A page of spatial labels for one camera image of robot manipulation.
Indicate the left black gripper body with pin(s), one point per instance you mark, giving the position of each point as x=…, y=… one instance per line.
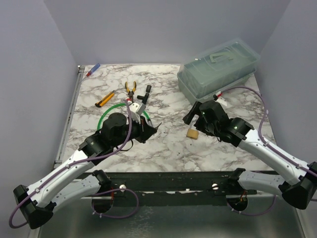
x=136, y=131

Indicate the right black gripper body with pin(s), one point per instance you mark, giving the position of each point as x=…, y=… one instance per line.
x=207, y=128

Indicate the green cable lock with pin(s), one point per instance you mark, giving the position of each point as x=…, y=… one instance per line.
x=99, y=125

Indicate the brass padlock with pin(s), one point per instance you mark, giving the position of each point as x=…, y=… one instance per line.
x=192, y=133

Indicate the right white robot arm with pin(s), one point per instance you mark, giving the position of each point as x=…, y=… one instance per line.
x=295, y=181

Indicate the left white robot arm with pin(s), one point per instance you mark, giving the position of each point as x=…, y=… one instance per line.
x=39, y=201

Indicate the yellow utility knife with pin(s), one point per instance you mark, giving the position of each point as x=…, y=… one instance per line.
x=105, y=99

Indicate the translucent green plastic toolbox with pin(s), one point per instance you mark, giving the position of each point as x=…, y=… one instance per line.
x=226, y=65

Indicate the black T-shaped tool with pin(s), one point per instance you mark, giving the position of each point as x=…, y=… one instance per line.
x=146, y=96

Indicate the blue red screwdriver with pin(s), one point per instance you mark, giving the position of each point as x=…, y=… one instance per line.
x=92, y=70

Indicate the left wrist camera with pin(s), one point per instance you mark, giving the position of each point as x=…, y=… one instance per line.
x=136, y=110

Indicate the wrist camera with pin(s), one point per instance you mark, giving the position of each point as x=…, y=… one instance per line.
x=136, y=110
x=219, y=98

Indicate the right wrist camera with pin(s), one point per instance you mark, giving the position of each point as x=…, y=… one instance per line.
x=219, y=98

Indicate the yellow handled pliers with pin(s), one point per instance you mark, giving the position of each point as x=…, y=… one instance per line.
x=130, y=92

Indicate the aluminium frame rail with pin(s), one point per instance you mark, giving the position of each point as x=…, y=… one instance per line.
x=56, y=125

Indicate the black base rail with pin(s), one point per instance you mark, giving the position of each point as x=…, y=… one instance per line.
x=168, y=189

